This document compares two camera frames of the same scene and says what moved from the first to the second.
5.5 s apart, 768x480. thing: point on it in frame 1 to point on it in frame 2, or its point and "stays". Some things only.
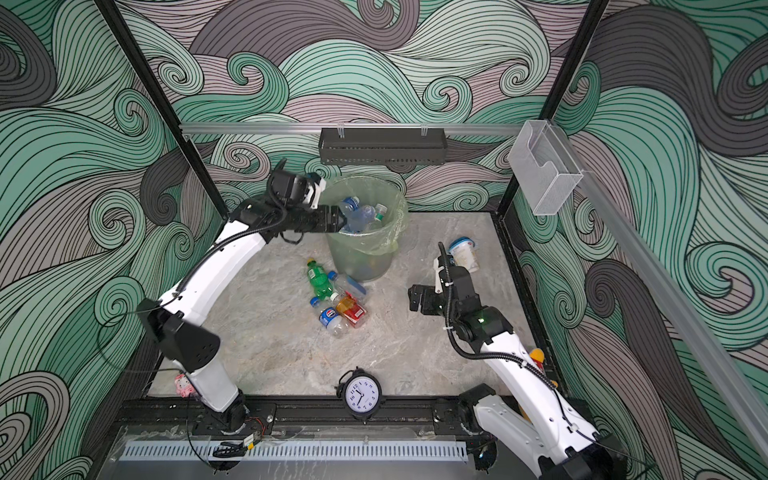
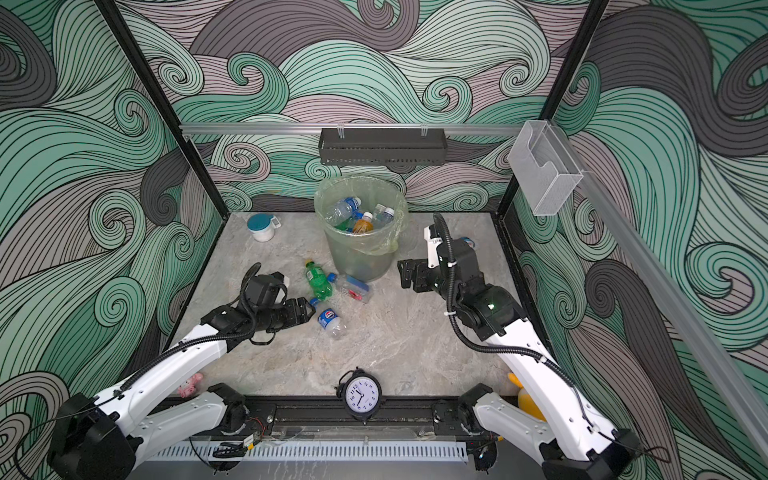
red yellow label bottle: [349, 306] to [364, 225]
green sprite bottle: [319, 279] stays
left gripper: [333, 226] to [295, 317]
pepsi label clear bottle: [333, 322] stays
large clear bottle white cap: [354, 218] stays
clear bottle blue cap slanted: [344, 282] stays
